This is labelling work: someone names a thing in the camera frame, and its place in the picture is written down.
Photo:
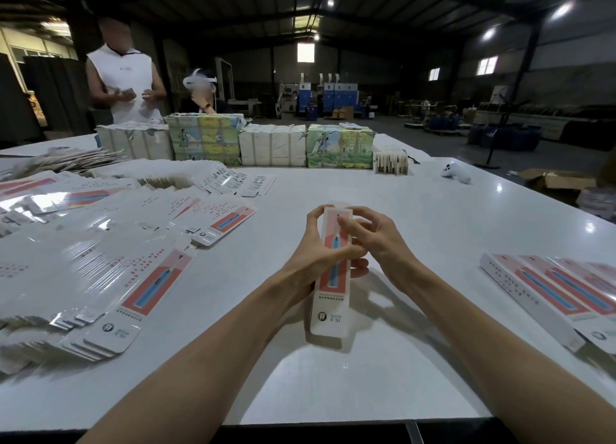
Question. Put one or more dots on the person's left hand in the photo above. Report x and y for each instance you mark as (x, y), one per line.
(308, 261)

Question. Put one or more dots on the person's right hand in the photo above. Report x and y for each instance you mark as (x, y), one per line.
(385, 246)

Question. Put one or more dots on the toothbrush box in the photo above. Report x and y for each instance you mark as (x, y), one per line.
(330, 319)

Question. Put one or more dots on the pile of carton blanks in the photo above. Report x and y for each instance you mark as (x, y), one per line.
(91, 256)

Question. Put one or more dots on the person's left forearm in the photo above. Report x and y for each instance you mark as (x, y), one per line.
(192, 371)

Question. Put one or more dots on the person's right forearm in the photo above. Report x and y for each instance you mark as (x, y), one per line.
(510, 357)

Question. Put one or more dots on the small beige card stack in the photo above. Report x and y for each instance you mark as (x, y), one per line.
(391, 163)

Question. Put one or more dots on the small black tool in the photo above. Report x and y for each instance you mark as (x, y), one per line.
(413, 158)

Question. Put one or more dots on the small white object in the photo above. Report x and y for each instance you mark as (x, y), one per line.
(456, 172)

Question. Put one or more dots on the green printed carton bundle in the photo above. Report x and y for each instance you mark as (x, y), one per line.
(340, 147)

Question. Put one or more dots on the row of white cartons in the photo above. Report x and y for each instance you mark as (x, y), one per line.
(135, 142)
(272, 146)

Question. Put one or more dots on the blue machine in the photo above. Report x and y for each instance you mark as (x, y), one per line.
(337, 99)

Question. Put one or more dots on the green yellow carton bundle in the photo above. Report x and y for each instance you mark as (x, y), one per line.
(205, 140)

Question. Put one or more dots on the black floor stand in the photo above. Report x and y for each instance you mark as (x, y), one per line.
(502, 136)

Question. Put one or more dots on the blue bins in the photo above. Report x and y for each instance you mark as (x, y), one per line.
(505, 138)

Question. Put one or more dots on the open cardboard box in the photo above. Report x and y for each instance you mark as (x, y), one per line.
(558, 180)

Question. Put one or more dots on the square bright window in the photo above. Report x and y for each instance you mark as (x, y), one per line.
(306, 52)

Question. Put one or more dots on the white headset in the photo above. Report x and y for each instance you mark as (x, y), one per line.
(199, 79)

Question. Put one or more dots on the white plastic bags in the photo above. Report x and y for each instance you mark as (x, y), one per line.
(599, 203)

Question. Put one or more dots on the pile of grey flat sheets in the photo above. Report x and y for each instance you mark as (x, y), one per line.
(58, 160)

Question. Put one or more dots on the dark grey cabinet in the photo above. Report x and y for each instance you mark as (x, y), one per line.
(56, 97)

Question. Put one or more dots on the small wall window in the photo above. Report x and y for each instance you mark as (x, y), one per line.
(434, 74)

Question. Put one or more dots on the double wall window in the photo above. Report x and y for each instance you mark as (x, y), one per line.
(487, 65)

